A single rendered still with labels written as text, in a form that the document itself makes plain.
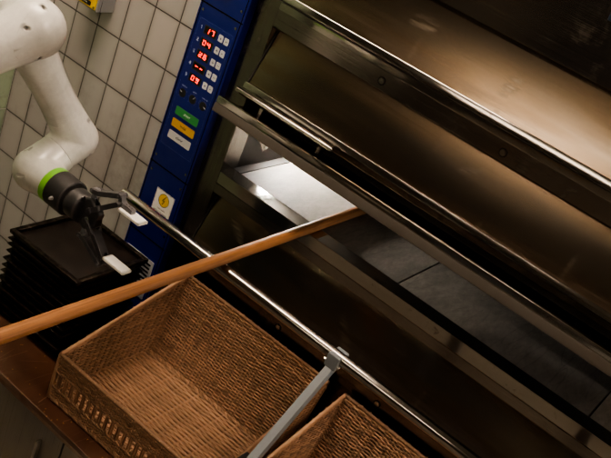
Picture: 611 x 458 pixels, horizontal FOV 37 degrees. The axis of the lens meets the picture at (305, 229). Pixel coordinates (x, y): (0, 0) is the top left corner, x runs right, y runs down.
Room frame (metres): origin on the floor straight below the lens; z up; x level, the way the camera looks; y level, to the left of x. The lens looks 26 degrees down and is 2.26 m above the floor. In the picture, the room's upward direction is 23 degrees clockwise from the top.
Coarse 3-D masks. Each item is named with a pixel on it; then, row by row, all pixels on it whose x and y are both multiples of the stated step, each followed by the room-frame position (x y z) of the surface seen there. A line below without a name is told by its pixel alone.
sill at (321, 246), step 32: (256, 192) 2.32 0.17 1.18; (288, 224) 2.23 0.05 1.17; (320, 256) 2.18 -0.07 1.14; (352, 256) 2.18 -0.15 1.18; (384, 288) 2.09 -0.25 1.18; (416, 320) 2.03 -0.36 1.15; (448, 320) 2.05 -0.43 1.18; (480, 352) 1.96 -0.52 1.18; (512, 384) 1.91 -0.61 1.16; (576, 416) 1.86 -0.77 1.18; (608, 448) 1.79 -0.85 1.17
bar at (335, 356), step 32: (128, 192) 2.03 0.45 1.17; (160, 224) 1.96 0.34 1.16; (256, 288) 1.83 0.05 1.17; (288, 320) 1.77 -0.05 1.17; (320, 384) 1.67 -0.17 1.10; (384, 384) 1.67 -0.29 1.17; (288, 416) 1.61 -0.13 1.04; (416, 416) 1.61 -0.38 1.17; (256, 448) 1.55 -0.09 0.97; (448, 448) 1.57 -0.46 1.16
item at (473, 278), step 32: (256, 128) 2.16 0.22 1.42; (288, 160) 2.10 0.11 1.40; (352, 192) 2.02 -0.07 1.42; (384, 192) 2.19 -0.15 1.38; (384, 224) 1.96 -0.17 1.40; (448, 256) 1.89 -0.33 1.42; (480, 256) 2.04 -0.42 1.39; (480, 288) 1.84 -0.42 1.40; (544, 320) 1.78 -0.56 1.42; (576, 320) 1.91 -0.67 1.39; (576, 352) 1.73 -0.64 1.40
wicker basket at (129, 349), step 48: (192, 288) 2.28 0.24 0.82; (96, 336) 1.99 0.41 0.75; (144, 336) 2.19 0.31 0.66; (192, 336) 2.21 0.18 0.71; (240, 336) 2.18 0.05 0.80; (96, 384) 1.82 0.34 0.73; (144, 384) 2.07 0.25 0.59; (192, 384) 2.16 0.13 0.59; (240, 384) 2.12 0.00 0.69; (288, 384) 2.09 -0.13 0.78; (96, 432) 1.80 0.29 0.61; (144, 432) 1.74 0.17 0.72; (192, 432) 1.96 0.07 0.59; (240, 432) 2.05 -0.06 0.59; (288, 432) 1.96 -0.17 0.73
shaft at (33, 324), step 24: (336, 216) 2.31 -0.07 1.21; (264, 240) 2.01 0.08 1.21; (288, 240) 2.09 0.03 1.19; (192, 264) 1.76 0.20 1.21; (216, 264) 1.83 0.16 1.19; (120, 288) 1.57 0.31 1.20; (144, 288) 1.61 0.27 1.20; (48, 312) 1.40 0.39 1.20; (72, 312) 1.43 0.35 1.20; (0, 336) 1.28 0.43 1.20; (24, 336) 1.33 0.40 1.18
